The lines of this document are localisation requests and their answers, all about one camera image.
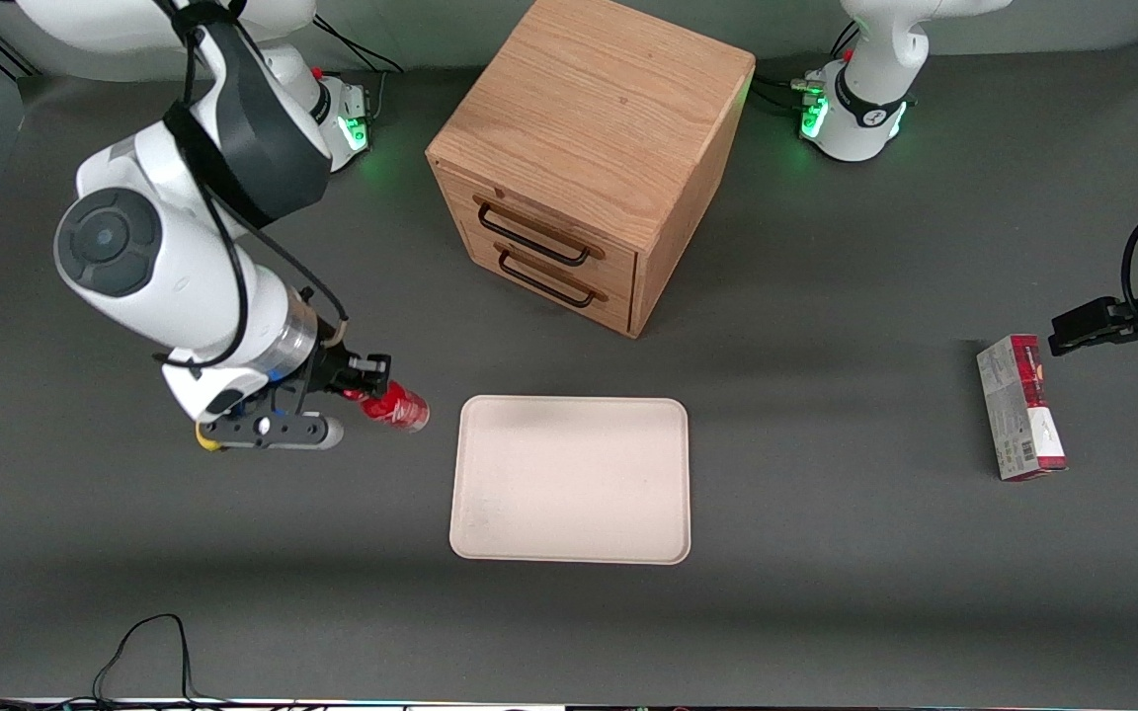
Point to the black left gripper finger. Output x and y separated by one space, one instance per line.
1093 338
1088 316

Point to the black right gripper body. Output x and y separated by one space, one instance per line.
330 368

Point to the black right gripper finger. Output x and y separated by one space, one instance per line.
369 367
350 397

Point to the red coke bottle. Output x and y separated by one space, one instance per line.
401 410

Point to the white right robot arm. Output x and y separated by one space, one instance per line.
164 257

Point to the cream plastic tray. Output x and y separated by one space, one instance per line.
569 479

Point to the red and grey carton box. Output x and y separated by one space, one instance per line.
1018 415

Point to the yellow lemon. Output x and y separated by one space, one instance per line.
206 441

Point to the wooden drawer front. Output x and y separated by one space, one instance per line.
618 306
529 202

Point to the wooden drawer cabinet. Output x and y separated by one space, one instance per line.
599 109

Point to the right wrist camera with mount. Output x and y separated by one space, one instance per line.
273 430

